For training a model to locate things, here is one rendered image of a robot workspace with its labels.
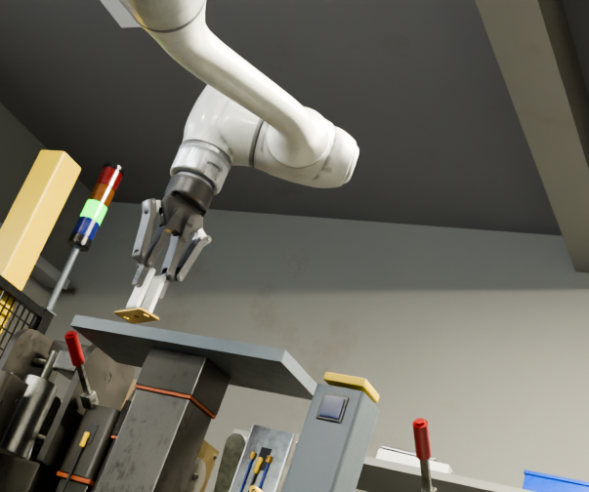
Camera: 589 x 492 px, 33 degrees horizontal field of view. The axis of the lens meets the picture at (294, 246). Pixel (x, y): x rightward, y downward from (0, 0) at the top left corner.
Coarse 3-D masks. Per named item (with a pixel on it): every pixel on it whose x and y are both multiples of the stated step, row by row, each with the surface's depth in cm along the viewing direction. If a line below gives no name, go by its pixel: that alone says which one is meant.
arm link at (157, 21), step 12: (120, 0) 114; (132, 0) 111; (144, 0) 111; (156, 0) 111; (168, 0) 112; (180, 0) 113; (192, 0) 115; (132, 12) 115; (144, 12) 114; (156, 12) 113; (168, 12) 114; (180, 12) 115; (192, 12) 118; (144, 24) 119; (156, 24) 117; (168, 24) 117; (180, 24) 118
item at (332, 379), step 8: (328, 376) 130; (336, 376) 130; (344, 376) 129; (352, 376) 129; (328, 384) 131; (336, 384) 130; (344, 384) 129; (352, 384) 128; (360, 384) 128; (368, 384) 129; (368, 392) 129; (376, 392) 131; (376, 400) 132
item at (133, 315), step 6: (114, 312) 154; (120, 312) 153; (126, 312) 152; (132, 312) 151; (138, 312) 150; (144, 312) 149; (126, 318) 154; (132, 318) 153; (138, 318) 152; (144, 318) 151; (150, 318) 150; (156, 318) 149
